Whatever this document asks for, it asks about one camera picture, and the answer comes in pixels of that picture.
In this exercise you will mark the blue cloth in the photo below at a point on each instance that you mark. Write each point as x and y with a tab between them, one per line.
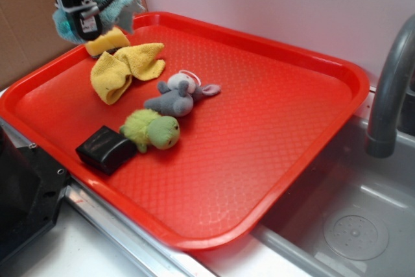
119	14

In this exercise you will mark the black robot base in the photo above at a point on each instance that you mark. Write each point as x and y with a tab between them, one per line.
32	186

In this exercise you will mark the yellow cloth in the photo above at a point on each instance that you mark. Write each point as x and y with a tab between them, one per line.
113	74

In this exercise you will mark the yellow sponge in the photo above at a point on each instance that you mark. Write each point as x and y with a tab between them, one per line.
110	42

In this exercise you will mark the brown cardboard panel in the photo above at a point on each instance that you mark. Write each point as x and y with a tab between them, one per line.
28	38

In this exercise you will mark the grey plush mouse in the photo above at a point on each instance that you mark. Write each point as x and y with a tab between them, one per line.
178	95

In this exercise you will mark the green plush turtle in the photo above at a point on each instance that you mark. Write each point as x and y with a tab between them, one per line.
147	127

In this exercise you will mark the black rectangular block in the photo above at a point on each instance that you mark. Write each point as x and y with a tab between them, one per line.
106	150

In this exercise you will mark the red plastic tray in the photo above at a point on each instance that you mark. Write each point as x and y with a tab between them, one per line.
238	151

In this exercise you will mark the grey faucet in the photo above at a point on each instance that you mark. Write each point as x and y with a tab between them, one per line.
393	104

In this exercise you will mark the grey plastic sink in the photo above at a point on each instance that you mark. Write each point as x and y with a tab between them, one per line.
348	214

